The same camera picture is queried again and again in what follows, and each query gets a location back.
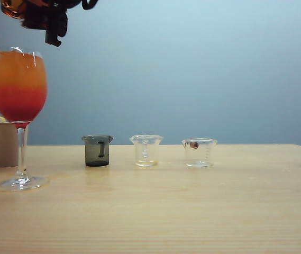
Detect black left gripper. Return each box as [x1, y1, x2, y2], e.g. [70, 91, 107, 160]
[21, 0, 69, 48]

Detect amber measuring cup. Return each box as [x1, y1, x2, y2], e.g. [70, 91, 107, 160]
[1, 0, 29, 20]

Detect beige paper cup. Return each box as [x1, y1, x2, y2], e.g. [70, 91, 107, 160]
[0, 121, 20, 168]

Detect smoky grey measuring cup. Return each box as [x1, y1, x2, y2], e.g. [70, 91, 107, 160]
[81, 135, 114, 167]

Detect clear measuring cup brown spot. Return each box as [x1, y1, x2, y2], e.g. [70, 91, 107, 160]
[181, 138, 218, 168]

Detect wine glass with orange drink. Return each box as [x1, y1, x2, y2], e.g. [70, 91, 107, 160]
[0, 47, 50, 193]

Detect clear measuring cup with handle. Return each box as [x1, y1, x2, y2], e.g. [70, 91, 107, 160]
[129, 134, 164, 167]

